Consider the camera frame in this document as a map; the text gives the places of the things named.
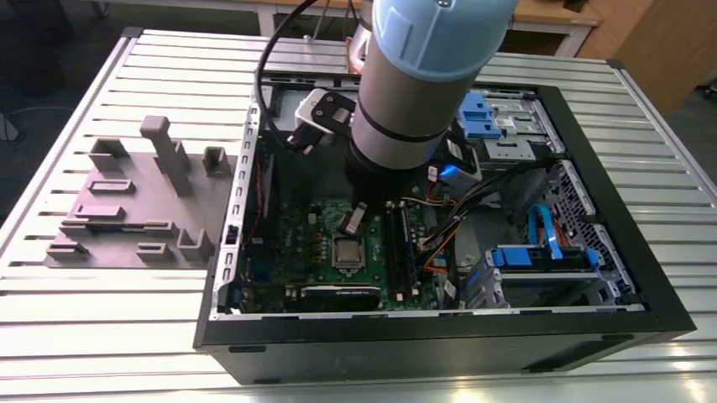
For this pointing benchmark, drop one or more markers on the metal disk bay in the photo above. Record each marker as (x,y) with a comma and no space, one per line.
(605,281)

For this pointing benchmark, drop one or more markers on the metal drive cage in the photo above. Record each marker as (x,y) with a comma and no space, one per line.
(503,151)

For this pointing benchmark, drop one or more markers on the black PC case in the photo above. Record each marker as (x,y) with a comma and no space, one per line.
(391,348)

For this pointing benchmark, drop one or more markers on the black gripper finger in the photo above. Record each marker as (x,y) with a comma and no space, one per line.
(352,220)

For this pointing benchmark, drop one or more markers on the dark office chair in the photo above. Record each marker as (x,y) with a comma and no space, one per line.
(38,63)

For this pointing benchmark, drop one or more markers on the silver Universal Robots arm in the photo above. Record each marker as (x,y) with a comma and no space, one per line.
(414,105)

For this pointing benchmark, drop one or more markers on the grey power supply unit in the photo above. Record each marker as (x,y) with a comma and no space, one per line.
(301,168)

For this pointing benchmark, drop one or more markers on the grey parts rack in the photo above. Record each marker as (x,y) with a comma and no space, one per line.
(151,189)

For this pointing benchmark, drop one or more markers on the black graphics card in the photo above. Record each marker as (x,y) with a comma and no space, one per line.
(335,294)

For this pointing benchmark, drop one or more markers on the wooden desk white frame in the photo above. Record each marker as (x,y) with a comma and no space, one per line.
(559,17)

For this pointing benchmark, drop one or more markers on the black RAM slot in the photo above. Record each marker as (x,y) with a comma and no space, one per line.
(404,247)
(391,247)

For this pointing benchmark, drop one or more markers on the blue drive carrier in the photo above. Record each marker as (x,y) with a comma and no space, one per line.
(482,121)

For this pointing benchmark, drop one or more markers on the silver CPU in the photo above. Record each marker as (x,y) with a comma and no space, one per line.
(348,252)

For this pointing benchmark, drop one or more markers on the hard disk in blue carrier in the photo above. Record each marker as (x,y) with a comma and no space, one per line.
(512,258)

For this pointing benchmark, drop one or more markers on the wooden cabinet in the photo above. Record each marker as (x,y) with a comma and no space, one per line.
(661,42)

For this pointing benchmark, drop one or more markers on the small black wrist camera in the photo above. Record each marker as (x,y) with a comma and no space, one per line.
(467,161)

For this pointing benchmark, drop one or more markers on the blue expansion slot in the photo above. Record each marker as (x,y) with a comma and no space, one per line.
(260,270)

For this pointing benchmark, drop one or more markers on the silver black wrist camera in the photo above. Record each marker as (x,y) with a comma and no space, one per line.
(321,111)

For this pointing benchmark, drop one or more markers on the green motherboard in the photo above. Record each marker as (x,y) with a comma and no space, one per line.
(301,252)

